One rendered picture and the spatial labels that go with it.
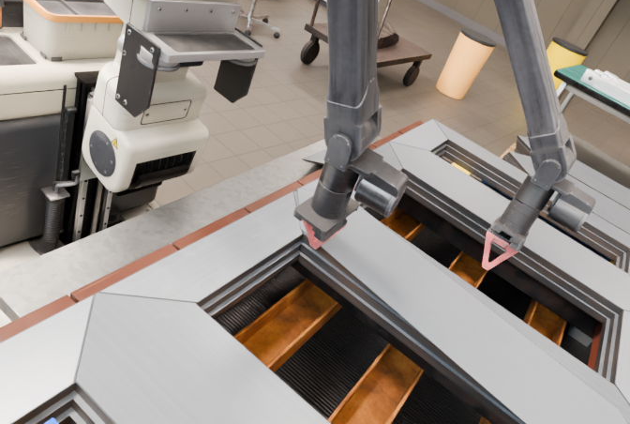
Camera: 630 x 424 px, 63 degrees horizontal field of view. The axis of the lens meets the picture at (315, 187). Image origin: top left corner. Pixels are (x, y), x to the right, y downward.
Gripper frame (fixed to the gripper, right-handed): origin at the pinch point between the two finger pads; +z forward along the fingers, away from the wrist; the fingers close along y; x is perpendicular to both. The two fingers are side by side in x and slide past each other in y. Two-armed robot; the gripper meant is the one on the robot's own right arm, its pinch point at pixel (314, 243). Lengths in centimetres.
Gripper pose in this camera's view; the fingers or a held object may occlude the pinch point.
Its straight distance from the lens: 89.7
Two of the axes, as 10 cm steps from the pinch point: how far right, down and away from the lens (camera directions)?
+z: -2.4, 7.3, 6.4
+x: -7.6, -5.5, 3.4
